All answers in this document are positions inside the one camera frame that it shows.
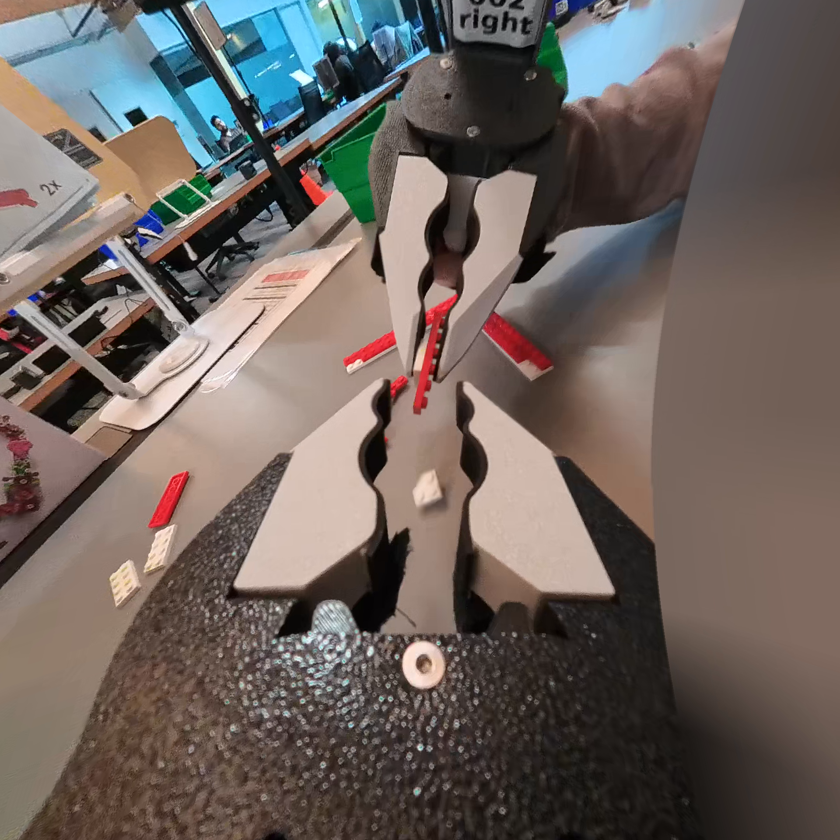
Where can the green plastic bin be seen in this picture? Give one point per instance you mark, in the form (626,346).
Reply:
(351,170)

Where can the clear plastic bag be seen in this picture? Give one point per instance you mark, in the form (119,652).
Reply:
(226,379)

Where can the red and white lego assembly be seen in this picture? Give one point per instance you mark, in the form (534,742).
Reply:
(423,394)

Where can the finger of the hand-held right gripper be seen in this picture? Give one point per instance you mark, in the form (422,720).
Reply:
(499,249)
(407,229)

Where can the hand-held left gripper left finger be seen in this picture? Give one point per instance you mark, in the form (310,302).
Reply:
(308,518)

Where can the black tripod stand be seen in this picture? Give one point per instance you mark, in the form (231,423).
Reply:
(262,138)

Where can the long brown desk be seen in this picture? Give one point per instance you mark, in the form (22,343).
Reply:
(341,118)

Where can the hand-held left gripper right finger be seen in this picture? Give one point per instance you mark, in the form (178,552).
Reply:
(538,525)

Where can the black office chair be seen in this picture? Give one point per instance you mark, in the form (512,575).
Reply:
(229,253)

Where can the red angled lego piece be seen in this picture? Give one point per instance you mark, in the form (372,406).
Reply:
(398,387)

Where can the tan desk divider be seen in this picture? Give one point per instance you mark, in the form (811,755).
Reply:
(151,154)

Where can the red white-tipped lego strip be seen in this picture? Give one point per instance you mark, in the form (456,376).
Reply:
(518,344)
(367,354)

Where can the lego instruction booklet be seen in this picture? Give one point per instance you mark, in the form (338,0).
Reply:
(39,184)

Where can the white desk lamp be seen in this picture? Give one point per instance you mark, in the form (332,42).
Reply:
(197,354)

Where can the white studded lego plate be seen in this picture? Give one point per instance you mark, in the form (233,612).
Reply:
(160,548)
(124,583)

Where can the small green bin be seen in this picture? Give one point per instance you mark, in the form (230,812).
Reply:
(180,203)

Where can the printed paper sheet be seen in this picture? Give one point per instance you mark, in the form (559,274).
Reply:
(289,275)

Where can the person's right forearm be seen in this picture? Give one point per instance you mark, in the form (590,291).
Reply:
(630,144)

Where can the long red lego plate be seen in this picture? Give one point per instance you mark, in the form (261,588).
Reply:
(169,500)

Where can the small white lego plate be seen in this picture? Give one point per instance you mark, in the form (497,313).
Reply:
(428,491)

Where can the lego set box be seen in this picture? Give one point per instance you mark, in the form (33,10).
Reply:
(52,472)

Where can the orange plastic object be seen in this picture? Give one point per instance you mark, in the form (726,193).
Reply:
(315,190)

